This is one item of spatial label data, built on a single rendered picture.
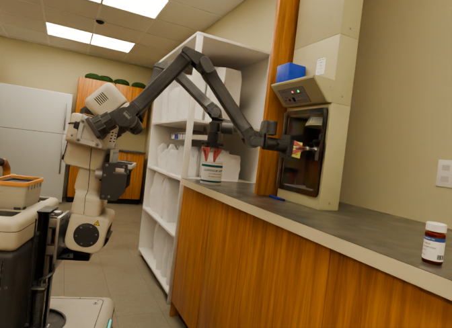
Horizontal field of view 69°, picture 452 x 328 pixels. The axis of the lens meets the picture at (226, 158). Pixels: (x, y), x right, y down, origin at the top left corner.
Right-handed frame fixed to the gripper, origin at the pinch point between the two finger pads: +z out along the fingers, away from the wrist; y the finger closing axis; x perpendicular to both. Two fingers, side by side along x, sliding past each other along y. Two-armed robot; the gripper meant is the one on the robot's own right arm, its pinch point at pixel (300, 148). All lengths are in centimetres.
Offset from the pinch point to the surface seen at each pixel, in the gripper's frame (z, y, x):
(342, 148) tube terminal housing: 14.8, 2.5, -9.7
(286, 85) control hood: -6.0, 28.5, 10.8
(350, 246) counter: -22, -25, -58
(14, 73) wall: -205, 61, 541
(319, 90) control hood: -1.3, 25.5, -8.5
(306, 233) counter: -23, -27, -40
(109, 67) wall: -58, 106, 548
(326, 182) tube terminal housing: 8.4, -13.2, -10.6
